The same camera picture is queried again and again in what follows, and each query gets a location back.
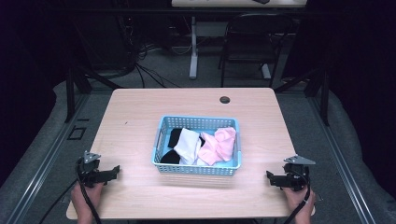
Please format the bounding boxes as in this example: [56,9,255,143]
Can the black folding chair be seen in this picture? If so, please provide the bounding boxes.
[217,12,295,89]

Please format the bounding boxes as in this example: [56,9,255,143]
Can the black floor cables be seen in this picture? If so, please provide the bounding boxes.
[133,43,183,90]

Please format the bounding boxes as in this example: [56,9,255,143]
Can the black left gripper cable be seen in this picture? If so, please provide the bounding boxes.
[37,158,103,224]

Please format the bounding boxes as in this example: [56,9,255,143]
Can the person's right hand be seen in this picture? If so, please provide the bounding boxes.
[281,186,317,219]

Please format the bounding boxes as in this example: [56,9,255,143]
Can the black metal stand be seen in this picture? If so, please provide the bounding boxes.
[63,63,124,124]
[273,66,332,127]

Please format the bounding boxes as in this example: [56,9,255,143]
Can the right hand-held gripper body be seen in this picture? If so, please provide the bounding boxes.
[280,154,317,192]

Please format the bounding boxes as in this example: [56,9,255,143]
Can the white sock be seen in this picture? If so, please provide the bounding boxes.
[173,127,203,166]

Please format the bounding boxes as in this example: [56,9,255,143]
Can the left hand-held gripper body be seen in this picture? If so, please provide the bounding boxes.
[76,150,108,189]

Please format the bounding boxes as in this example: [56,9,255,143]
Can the pink sock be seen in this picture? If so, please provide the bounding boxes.
[214,126,237,162]
[197,132,224,167]

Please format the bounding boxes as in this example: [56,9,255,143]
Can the aluminium floor rail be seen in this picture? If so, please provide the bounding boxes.
[5,92,92,224]
[307,92,378,224]

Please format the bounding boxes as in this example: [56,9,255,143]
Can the black sock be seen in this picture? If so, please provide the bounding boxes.
[159,148,182,165]
[167,128,185,149]

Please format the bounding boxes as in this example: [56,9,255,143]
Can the person's left hand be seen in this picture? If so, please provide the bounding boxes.
[70,181,106,218]

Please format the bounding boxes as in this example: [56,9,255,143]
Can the light blue plastic basket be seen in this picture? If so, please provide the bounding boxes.
[150,115,243,177]

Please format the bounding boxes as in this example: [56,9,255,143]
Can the white background desk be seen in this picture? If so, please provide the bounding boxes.
[171,0,308,80]

